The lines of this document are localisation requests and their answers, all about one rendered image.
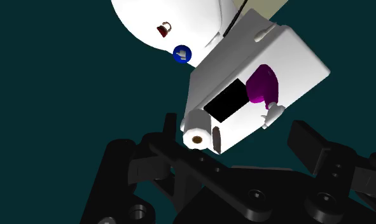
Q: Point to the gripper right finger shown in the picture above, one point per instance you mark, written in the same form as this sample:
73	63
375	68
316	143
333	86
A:
330	164

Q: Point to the blue round disc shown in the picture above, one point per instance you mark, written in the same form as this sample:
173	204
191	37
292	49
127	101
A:
182	54

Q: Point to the brown oval soap bar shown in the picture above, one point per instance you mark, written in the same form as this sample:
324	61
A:
216	139

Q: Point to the small red object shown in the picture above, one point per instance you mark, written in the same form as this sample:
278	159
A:
163	30

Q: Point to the purple spray bottle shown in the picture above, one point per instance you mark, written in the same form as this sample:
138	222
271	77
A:
263	82

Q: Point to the white toilet paper roll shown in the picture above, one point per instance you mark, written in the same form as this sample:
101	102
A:
198	124

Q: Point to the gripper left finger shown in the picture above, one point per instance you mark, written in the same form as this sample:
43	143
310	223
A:
187	161

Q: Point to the black flat rectangular device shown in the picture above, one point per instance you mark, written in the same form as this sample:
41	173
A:
226	100

